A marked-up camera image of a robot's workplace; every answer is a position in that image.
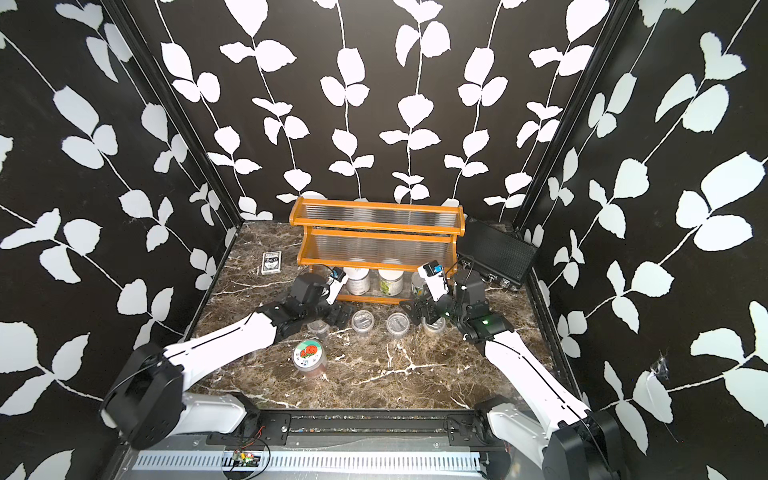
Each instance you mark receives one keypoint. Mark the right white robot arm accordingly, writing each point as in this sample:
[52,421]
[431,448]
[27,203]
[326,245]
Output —
[562,436]

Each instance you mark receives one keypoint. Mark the white label seed jar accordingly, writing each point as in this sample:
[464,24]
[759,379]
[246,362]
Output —
[358,282]

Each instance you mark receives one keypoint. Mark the red tomato seed jar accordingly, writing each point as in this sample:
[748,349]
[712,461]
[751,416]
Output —
[309,358]

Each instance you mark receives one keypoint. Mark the black hard case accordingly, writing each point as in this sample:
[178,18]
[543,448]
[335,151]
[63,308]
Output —
[498,256]

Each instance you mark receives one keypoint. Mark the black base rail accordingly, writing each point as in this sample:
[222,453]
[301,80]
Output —
[276,426]

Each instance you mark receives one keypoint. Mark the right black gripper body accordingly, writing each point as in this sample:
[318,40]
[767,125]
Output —
[435,310]

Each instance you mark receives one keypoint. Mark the white slotted cable duct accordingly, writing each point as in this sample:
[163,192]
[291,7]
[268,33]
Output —
[449,463]

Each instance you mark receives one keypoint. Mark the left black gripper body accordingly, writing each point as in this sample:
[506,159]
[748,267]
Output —
[331,312]

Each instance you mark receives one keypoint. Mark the small green circuit board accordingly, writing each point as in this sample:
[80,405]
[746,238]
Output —
[245,460]

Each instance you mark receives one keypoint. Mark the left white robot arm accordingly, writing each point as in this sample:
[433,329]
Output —
[151,399]

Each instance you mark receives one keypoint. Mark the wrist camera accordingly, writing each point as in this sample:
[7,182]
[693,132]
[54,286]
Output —
[336,281]
[433,276]

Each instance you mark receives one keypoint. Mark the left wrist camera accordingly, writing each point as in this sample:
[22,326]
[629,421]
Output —
[336,281]

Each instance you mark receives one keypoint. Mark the clear seed jar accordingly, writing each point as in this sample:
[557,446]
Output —
[436,328]
[398,324]
[363,322]
[319,328]

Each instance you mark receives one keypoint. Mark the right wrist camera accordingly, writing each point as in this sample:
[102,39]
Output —
[433,276]

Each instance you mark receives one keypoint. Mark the multicolour label seed jar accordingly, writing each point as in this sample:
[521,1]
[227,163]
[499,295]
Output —
[418,287]

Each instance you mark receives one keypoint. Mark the orange wooden glass shelf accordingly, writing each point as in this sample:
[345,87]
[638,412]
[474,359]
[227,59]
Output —
[377,235]

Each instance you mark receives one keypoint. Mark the green label seed jar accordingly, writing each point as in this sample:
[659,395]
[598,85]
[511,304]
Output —
[391,281]

